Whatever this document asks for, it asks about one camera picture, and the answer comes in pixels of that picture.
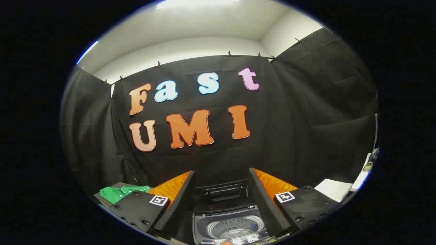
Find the dark washing machine lid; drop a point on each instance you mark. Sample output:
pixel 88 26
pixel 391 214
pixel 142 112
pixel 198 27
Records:
pixel 221 194

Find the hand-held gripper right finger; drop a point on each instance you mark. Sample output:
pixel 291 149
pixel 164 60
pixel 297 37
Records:
pixel 264 204

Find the white paper sheet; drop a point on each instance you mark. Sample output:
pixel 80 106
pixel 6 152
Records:
pixel 333 190

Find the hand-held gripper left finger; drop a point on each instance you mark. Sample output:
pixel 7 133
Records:
pixel 178 204

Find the grey box stand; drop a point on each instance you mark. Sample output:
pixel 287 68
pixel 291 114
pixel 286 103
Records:
pixel 117 184

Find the black backdrop cloth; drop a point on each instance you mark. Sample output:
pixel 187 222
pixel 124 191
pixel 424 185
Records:
pixel 289 136

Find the green polo shirt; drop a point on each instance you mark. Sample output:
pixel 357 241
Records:
pixel 112 194

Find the grey washing machine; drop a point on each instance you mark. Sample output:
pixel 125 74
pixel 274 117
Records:
pixel 204 221

